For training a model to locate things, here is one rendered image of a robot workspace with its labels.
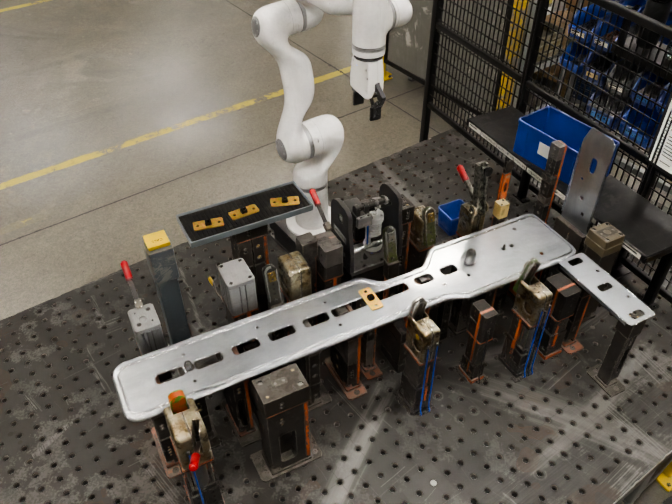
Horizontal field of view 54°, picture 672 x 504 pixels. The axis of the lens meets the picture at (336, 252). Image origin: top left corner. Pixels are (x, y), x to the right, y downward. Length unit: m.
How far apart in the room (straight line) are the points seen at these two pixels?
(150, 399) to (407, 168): 1.64
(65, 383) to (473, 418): 1.23
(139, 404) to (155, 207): 2.36
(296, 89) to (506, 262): 0.83
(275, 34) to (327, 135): 0.37
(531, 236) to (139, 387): 1.24
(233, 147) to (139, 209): 0.80
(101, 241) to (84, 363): 1.64
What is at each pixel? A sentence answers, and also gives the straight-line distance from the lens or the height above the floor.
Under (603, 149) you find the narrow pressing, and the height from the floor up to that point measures 1.30.
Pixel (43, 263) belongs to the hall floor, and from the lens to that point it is 3.75.
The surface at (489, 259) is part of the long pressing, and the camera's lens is 2.02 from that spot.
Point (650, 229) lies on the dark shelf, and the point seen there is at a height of 1.03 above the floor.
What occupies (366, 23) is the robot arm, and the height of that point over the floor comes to 1.70.
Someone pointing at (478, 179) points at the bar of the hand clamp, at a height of 1.17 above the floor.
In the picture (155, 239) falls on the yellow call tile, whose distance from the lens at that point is 1.85.
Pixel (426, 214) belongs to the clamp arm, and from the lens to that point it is 1.99.
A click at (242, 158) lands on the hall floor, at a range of 4.24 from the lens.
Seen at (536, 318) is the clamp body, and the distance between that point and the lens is 1.93.
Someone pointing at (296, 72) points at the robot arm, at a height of 1.41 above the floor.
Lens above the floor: 2.32
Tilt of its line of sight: 42 degrees down
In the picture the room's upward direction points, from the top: straight up
